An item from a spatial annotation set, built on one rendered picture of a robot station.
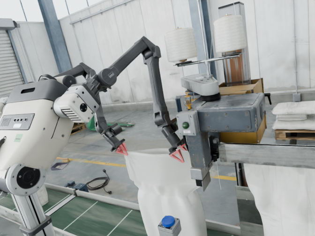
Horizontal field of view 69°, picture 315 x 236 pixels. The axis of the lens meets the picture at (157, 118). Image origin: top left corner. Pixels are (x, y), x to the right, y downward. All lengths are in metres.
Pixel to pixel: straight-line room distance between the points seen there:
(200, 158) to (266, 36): 5.20
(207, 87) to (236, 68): 0.38
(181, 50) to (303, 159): 0.74
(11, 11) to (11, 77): 2.18
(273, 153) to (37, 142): 0.99
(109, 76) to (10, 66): 7.86
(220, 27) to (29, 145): 0.96
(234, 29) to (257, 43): 4.93
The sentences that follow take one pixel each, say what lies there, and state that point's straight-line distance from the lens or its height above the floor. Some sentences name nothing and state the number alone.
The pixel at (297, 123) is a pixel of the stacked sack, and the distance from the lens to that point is 3.96.
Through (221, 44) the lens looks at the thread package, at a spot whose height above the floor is 1.57.
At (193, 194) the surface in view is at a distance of 1.36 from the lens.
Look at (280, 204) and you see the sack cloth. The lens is 1.19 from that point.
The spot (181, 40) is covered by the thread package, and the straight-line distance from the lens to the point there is 1.23.
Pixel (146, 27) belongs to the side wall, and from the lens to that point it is 7.18.
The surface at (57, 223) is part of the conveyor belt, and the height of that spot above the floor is 0.38.
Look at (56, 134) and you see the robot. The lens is 1.05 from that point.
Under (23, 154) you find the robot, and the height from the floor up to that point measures 1.30.
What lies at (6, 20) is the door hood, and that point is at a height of 3.51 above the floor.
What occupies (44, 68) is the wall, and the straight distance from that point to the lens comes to 9.44.
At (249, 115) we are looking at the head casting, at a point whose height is 1.30.
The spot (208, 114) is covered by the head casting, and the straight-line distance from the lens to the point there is 0.94.
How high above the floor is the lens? 1.57
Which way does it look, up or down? 14 degrees down
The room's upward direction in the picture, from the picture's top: 11 degrees counter-clockwise
